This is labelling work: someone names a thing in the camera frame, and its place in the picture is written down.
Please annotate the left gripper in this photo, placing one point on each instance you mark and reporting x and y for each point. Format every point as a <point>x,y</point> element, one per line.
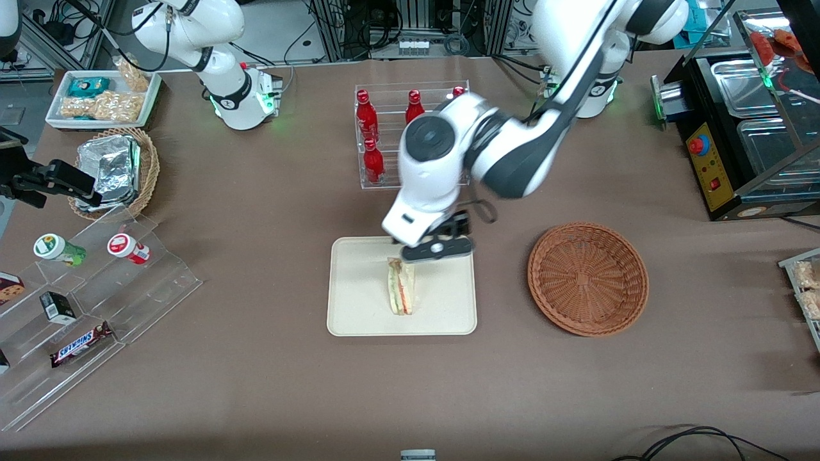
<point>456,225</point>

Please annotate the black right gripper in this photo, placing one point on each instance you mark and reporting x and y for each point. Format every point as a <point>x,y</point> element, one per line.
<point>25,178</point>

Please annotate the triangle sandwich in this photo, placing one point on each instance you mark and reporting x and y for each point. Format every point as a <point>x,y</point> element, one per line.
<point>401,291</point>

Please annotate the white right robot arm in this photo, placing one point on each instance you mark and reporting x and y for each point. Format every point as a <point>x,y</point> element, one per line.
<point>237,89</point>

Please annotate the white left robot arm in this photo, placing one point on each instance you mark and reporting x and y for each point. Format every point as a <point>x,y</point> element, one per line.
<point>512,147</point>

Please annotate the oval wicker basket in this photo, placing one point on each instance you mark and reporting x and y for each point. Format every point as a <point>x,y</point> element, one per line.
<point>150,166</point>

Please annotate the cream plastic tray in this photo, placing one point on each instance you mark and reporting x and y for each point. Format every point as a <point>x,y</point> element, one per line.
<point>359,294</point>

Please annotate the white rectangular snack tray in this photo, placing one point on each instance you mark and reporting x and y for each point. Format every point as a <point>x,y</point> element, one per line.
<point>150,96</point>

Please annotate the round brown wicker basket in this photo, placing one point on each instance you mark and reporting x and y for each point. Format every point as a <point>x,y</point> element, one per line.
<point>588,279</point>

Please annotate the aluminium foil container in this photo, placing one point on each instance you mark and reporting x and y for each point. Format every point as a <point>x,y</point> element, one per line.
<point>109,169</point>

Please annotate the green lidded cup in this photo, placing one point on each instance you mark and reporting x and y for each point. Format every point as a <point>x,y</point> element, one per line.
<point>57,249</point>

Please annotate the red lidded cup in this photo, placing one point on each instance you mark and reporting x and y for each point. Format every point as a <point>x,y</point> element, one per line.
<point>128,248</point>

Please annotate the teal snack pack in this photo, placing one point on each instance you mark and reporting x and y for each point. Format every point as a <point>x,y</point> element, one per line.
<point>88,86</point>

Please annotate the small black box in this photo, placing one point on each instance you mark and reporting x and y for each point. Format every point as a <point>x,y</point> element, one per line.
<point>59,307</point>

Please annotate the clear acrylic bottle rack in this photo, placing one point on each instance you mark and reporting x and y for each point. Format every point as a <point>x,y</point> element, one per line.
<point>387,131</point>

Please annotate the clear acrylic stepped display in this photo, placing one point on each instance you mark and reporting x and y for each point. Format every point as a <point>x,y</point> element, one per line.
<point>147,288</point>

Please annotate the brown cookie box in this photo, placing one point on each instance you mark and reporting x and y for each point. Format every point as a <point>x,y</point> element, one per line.
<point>9,288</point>

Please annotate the clear bag of nuts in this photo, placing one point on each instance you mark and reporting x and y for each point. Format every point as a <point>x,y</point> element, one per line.
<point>133,73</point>

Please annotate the Snickers chocolate bar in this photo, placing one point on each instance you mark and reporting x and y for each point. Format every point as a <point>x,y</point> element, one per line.
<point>80,344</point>

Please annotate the white power strip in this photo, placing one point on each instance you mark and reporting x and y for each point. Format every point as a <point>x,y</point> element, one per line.
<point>414,47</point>

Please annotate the grey device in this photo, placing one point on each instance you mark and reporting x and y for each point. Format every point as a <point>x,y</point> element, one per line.
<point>418,455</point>

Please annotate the black food warmer appliance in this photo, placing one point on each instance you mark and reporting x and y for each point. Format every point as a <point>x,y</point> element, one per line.
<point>711,166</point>

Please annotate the white snack display rack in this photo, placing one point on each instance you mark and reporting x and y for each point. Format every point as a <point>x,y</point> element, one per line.
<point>791,262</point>

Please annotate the bagged snack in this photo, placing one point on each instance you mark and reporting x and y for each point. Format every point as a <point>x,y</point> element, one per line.
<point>807,274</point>
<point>811,305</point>

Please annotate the red food bag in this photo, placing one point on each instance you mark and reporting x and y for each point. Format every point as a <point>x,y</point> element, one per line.
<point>778,45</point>

